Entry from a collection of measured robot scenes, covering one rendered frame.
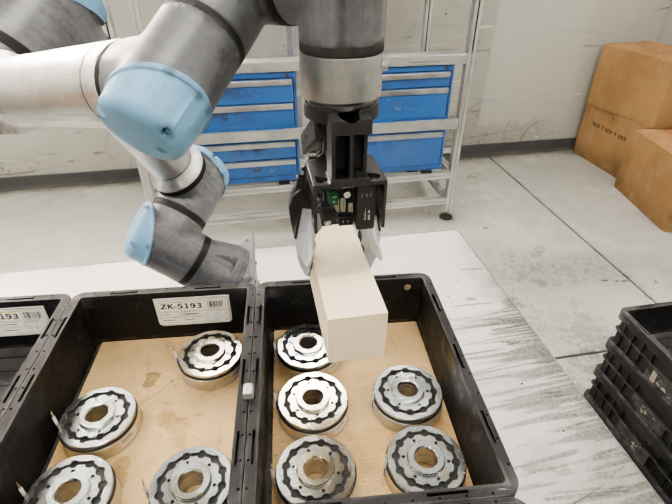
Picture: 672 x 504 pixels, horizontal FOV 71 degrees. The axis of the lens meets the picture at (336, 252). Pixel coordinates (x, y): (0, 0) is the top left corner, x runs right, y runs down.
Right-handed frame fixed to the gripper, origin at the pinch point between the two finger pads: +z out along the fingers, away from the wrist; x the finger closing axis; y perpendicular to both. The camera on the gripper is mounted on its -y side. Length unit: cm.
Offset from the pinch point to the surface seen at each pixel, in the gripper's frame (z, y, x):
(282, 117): 44, -187, 6
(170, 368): 26.7, -11.5, -25.7
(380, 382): 23.4, 0.1, 6.8
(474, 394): 16.5, 9.7, 16.4
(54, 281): 40, -59, -61
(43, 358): 16.6, -6.9, -40.5
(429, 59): 19, -185, 80
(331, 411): 23.4, 3.9, -1.4
